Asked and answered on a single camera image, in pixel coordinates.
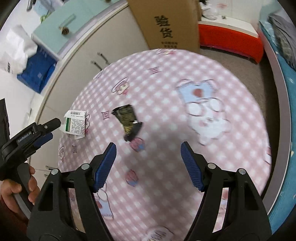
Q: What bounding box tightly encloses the white plastic bag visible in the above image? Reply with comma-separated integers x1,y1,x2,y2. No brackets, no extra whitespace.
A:
199,0,218,20

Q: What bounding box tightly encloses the white medicine box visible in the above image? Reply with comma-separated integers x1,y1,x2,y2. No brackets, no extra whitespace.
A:
60,110,86,140

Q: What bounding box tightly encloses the teal patterned bed sheet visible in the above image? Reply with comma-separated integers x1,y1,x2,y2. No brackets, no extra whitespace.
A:
259,24,295,233

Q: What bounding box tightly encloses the blue shopping bag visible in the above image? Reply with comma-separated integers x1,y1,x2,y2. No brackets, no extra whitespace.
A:
16,46,57,93

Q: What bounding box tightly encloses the grey metal pole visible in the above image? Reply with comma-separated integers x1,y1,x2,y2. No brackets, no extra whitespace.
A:
27,0,36,12

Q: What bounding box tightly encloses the light blue drawer unit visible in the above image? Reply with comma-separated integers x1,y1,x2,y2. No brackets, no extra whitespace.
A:
32,1,117,59

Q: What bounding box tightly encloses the tall cardboard box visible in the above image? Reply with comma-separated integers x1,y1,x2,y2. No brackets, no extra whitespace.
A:
128,0,200,53

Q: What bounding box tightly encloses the person left hand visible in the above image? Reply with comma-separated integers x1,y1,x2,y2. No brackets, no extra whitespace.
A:
1,166,40,218

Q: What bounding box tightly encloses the dark green snack wrapper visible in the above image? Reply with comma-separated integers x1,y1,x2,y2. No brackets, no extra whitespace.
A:
111,104,143,142

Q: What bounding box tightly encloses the grey folded blanket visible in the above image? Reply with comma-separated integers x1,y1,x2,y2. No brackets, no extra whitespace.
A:
268,14,295,70

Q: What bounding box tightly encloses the pink checkered tablecloth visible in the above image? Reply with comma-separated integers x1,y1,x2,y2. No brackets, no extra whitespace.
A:
58,49,271,240

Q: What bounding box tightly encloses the red storage bench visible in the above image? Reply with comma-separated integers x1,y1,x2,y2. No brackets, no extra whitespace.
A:
199,21,264,63

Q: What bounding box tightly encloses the white curved cabinet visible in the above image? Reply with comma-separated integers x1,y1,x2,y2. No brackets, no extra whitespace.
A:
28,4,150,181

